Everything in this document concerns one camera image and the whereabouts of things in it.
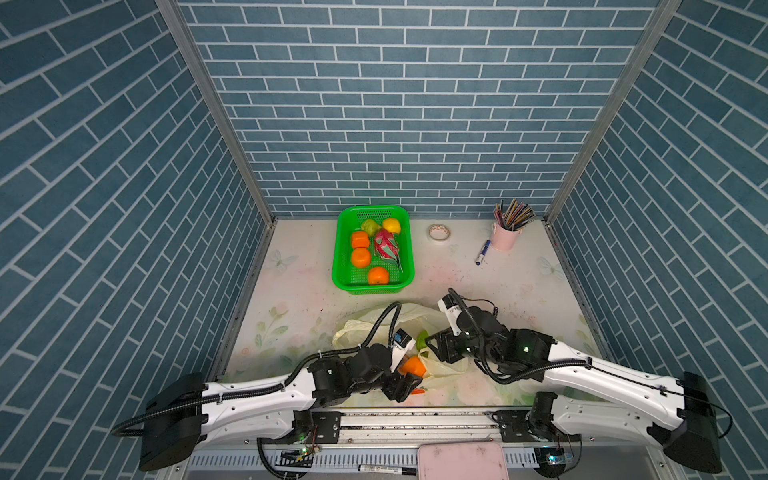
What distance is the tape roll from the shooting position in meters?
1.18

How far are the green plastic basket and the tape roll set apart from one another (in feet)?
0.34

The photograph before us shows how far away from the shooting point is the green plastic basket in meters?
0.96
